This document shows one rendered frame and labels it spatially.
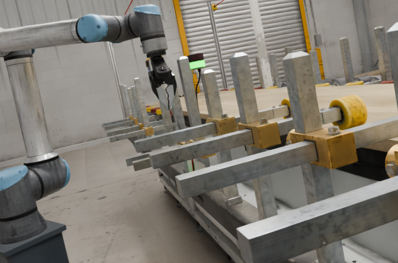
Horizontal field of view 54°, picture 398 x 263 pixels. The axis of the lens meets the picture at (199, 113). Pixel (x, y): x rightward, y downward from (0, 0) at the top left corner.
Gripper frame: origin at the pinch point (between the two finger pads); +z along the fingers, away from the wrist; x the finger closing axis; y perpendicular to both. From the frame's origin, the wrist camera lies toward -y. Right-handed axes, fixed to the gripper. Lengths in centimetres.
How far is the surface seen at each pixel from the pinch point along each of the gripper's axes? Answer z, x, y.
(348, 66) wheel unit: 3, -116, 50
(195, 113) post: 3.9, -7.9, -4.8
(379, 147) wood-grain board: 13, -28, -71
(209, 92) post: -3.6, -6.6, -29.8
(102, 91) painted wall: -12, -18, 759
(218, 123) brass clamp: 4.9, -5.3, -36.3
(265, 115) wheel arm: 6.2, -21.1, -33.5
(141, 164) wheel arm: 16.3, 14.7, -8.5
